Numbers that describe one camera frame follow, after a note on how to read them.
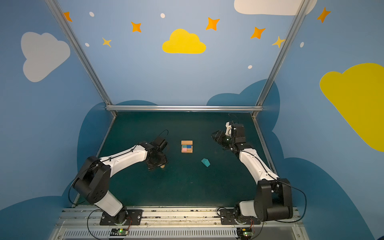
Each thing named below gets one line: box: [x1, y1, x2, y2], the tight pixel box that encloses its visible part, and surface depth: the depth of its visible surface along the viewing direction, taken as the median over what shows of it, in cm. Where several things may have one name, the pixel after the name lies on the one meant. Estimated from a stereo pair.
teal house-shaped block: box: [201, 158, 211, 168], surface depth 95 cm
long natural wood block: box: [181, 140, 193, 145], surface depth 98 cm
